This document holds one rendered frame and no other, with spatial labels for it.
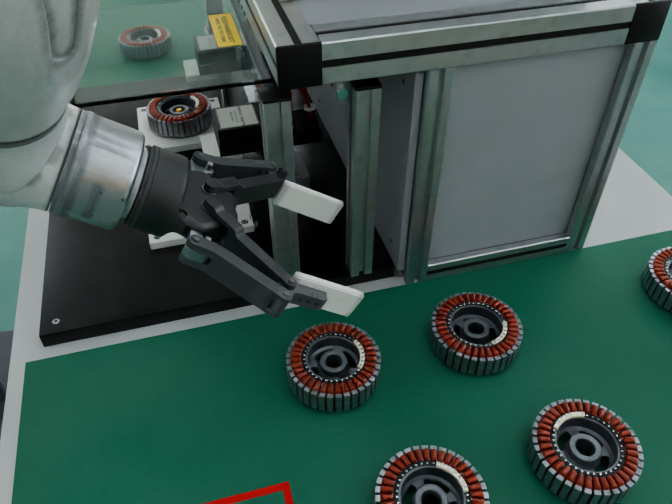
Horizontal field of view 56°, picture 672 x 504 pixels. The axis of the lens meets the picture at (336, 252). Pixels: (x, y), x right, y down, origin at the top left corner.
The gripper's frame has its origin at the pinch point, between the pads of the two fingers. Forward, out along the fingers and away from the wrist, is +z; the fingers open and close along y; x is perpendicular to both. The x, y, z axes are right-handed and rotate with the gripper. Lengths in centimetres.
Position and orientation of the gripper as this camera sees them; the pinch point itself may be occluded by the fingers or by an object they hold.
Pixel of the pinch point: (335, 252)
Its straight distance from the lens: 63.1
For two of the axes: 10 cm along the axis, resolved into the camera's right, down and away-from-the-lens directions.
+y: 1.3, 6.7, -7.3
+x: 4.9, -6.8, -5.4
